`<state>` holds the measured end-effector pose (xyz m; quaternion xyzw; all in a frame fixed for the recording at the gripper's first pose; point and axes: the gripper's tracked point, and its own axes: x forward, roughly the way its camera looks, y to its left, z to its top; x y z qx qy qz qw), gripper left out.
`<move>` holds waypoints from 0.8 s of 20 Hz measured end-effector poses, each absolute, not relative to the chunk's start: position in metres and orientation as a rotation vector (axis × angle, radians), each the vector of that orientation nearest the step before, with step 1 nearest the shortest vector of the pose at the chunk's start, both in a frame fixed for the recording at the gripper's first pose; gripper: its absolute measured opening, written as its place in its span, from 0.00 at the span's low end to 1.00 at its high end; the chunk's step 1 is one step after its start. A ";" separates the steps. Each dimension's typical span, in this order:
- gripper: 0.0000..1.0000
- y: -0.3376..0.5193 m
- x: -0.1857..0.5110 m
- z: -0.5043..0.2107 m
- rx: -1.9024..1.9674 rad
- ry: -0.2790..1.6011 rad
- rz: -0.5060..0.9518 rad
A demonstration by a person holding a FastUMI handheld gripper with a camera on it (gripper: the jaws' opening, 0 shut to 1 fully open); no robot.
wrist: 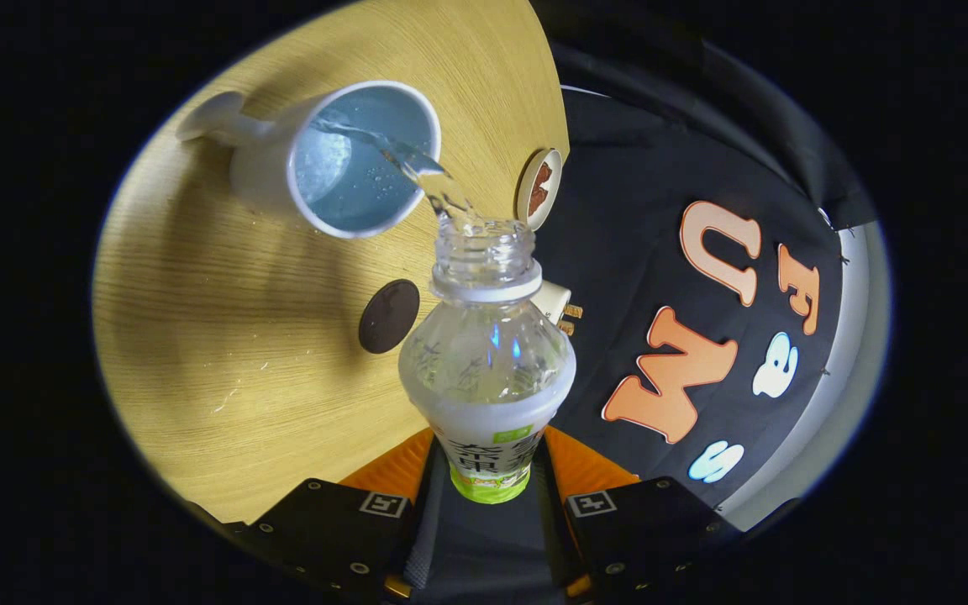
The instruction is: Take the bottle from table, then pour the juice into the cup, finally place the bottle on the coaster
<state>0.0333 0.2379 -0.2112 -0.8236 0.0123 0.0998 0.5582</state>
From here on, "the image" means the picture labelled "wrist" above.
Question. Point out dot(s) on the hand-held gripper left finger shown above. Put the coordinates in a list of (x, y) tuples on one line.
[(422, 504)]

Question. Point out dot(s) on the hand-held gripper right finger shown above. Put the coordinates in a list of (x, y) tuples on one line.
[(553, 512)]

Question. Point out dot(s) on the clear plastic juice bottle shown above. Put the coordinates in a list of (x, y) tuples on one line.
[(488, 361)]

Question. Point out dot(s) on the dark round coaster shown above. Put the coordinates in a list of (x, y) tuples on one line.
[(389, 316)]

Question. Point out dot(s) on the white cup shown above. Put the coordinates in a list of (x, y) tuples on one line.
[(261, 172)]

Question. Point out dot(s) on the white toaster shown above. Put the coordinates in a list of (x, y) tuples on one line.
[(553, 298)]

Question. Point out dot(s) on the wooden table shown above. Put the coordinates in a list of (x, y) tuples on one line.
[(198, 336)]

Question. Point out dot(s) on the small round plate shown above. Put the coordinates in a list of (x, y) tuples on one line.
[(526, 206)]

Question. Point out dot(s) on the brown food piece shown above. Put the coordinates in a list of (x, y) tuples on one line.
[(539, 189)]

